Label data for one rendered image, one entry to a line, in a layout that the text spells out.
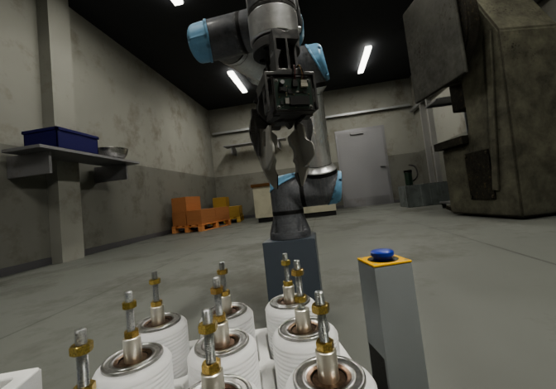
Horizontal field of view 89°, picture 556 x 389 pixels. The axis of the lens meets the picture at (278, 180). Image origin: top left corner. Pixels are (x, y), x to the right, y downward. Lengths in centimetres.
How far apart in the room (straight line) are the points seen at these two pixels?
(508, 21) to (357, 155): 524
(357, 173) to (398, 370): 771
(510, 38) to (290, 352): 355
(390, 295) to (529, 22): 361
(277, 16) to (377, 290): 45
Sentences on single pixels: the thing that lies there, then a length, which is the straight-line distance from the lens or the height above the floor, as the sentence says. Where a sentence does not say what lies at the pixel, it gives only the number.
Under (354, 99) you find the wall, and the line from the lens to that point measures 865.
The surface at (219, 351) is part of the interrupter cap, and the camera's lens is 44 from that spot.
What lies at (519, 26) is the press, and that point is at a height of 183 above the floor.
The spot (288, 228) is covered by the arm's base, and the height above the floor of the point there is 34.
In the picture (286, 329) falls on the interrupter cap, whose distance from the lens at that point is 47.
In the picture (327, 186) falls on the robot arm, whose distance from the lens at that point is 99.
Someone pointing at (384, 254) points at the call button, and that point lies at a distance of 55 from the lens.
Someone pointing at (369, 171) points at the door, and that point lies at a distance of 825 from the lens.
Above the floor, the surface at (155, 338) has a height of 24.
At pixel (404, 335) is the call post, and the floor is 19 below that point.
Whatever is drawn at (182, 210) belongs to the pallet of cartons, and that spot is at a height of 43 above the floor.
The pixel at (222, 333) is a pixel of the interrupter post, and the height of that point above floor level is 27.
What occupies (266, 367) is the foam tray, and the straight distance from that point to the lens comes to 54.
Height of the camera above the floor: 44
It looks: 4 degrees up
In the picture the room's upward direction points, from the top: 6 degrees counter-clockwise
